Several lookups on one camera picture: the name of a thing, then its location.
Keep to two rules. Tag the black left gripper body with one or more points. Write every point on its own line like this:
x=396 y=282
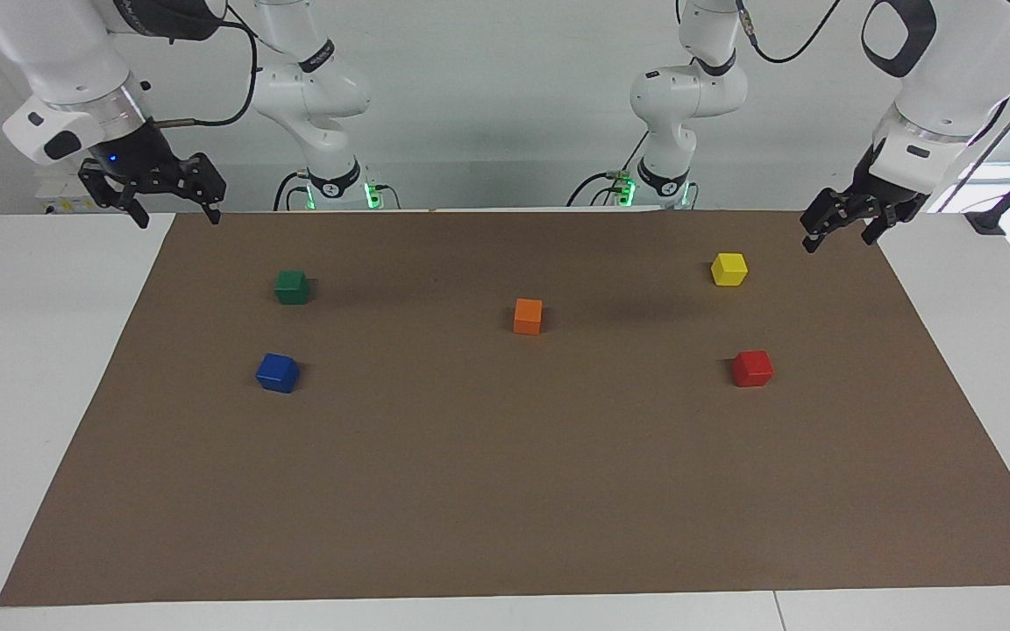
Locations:
x=882 y=194

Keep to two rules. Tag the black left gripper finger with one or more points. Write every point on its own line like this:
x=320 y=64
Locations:
x=882 y=223
x=829 y=210

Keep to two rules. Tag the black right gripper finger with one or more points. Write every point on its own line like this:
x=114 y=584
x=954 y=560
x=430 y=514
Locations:
x=115 y=188
x=207 y=180

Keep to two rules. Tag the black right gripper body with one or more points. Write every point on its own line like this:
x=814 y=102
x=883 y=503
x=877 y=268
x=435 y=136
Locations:
x=147 y=158

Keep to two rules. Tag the red block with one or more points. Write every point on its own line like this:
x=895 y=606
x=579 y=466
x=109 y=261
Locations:
x=752 y=370

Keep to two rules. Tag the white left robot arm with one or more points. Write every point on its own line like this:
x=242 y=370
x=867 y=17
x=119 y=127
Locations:
x=952 y=70

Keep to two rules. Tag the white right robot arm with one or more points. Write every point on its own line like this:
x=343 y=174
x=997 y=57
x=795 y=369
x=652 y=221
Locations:
x=58 y=53

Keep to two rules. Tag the yellow block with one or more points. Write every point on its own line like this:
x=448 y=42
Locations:
x=729 y=270

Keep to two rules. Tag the green block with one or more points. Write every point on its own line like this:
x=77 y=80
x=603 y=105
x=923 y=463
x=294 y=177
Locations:
x=292 y=288

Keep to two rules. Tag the blue block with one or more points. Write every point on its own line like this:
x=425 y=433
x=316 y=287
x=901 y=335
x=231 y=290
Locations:
x=277 y=374

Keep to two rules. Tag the orange block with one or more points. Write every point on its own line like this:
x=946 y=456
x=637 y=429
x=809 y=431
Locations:
x=528 y=317

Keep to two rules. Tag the brown table mat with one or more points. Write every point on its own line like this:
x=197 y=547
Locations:
x=514 y=473

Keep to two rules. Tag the white wall socket box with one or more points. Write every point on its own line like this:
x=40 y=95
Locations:
x=58 y=197

